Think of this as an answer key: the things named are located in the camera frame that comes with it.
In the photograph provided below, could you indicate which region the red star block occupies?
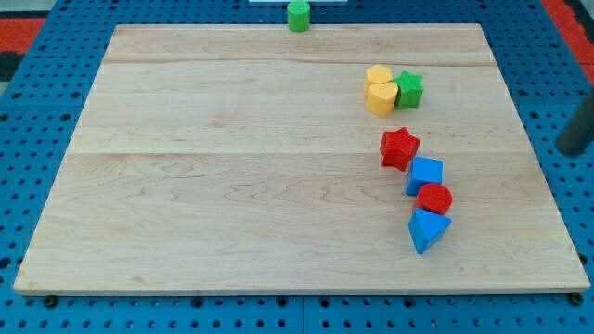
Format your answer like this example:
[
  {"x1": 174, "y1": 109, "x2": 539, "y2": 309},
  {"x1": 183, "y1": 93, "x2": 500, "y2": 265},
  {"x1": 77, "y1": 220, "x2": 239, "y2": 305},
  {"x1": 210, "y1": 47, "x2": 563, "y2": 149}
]
[{"x1": 380, "y1": 127, "x2": 420, "y2": 172}]

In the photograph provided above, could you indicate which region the yellow heart block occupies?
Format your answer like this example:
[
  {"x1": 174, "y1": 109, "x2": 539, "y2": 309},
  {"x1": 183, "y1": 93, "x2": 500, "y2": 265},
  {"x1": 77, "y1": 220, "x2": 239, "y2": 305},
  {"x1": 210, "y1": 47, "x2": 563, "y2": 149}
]
[{"x1": 367, "y1": 82, "x2": 398, "y2": 117}]

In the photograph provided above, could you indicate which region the blue cube block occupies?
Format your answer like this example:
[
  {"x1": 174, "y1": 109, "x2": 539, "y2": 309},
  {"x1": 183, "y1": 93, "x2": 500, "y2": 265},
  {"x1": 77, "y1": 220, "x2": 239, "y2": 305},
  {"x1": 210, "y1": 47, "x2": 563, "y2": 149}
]
[{"x1": 405, "y1": 157, "x2": 444, "y2": 196}]

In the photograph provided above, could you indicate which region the green star block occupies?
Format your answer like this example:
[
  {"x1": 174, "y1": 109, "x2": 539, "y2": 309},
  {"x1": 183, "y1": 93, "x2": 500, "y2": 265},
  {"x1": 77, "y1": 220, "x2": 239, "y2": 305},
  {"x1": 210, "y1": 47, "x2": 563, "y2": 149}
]
[{"x1": 393, "y1": 70, "x2": 424, "y2": 109}]

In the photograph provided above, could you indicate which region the wooden board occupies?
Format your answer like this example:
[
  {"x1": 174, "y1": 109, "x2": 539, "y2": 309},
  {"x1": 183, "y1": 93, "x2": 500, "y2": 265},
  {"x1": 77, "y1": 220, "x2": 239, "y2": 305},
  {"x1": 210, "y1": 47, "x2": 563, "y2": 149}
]
[{"x1": 14, "y1": 23, "x2": 589, "y2": 296}]

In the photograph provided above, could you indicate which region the yellow hexagon block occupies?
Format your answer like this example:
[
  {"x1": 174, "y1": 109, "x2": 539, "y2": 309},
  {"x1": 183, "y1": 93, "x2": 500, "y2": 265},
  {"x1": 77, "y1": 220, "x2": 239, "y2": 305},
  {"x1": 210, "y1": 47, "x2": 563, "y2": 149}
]
[{"x1": 363, "y1": 64, "x2": 393, "y2": 97}]

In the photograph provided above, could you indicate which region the red cylinder block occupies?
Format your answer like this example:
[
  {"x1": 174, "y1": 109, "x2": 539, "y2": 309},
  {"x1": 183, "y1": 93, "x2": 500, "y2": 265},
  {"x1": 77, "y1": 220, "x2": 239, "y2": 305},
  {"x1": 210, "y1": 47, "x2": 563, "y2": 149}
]
[{"x1": 413, "y1": 183, "x2": 454, "y2": 215}]

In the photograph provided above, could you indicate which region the blue triangle block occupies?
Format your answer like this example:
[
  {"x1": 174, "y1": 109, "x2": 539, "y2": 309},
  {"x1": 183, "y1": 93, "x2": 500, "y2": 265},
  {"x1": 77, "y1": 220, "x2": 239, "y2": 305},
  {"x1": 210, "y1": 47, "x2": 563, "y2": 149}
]
[{"x1": 407, "y1": 209, "x2": 452, "y2": 254}]

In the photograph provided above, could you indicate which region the green cylinder block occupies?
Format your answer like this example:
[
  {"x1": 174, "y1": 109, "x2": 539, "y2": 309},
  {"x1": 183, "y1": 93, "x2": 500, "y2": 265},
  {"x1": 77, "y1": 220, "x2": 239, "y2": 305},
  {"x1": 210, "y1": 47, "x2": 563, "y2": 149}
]
[{"x1": 287, "y1": 0, "x2": 311, "y2": 32}]

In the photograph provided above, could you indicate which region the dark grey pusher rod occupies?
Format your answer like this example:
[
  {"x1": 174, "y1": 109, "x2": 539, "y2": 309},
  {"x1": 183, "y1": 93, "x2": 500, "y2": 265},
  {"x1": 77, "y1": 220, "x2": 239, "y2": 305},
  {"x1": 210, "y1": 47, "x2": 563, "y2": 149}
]
[{"x1": 555, "y1": 91, "x2": 593, "y2": 157}]

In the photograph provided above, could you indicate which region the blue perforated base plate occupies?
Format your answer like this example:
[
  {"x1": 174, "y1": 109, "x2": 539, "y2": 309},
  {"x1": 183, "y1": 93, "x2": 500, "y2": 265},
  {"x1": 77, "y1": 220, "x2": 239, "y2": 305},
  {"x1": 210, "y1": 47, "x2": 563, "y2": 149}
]
[{"x1": 1, "y1": 0, "x2": 593, "y2": 333}]

